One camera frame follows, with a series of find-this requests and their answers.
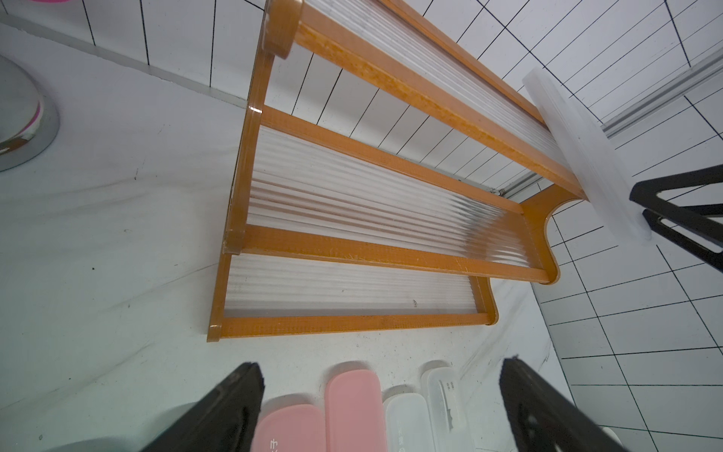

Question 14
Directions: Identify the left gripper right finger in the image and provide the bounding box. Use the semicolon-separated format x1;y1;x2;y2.
499;357;626;452

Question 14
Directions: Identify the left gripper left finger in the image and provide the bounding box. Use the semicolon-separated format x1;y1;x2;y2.
144;363;265;452

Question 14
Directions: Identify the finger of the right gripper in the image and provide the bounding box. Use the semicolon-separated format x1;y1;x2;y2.
629;165;722;226
643;205;722;272

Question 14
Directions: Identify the pink pencil case left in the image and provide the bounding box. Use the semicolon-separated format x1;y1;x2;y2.
250;404;327;452

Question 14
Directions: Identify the pink pencil case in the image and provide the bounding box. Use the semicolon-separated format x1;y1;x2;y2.
324;369;387;452
250;404;327;452

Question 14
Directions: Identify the pink pencil case right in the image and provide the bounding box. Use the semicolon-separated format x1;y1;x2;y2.
324;369;387;452

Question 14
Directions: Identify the orange wooden three-tier shelf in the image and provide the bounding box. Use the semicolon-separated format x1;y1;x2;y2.
207;1;585;342

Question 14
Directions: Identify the silver metal glass rack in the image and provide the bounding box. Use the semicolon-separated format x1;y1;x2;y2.
1;56;60;171

